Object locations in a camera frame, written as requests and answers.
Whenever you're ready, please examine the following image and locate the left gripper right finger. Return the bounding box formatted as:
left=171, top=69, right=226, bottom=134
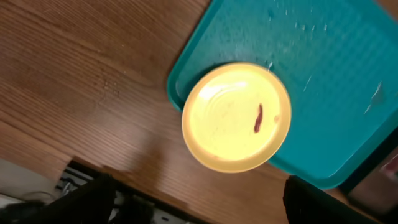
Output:
left=283, top=175, right=375, bottom=224

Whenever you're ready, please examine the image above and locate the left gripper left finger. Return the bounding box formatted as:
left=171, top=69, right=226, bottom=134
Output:
left=1, top=174, right=116, bottom=224

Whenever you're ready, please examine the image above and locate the yellow plate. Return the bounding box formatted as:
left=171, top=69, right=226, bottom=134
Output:
left=182, top=63, right=292, bottom=173

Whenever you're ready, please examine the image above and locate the black water tray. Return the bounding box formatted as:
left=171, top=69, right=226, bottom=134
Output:
left=338, top=130, right=397, bottom=223

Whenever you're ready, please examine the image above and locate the teal plastic tray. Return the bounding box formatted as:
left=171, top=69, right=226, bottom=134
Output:
left=167, top=0, right=397, bottom=189

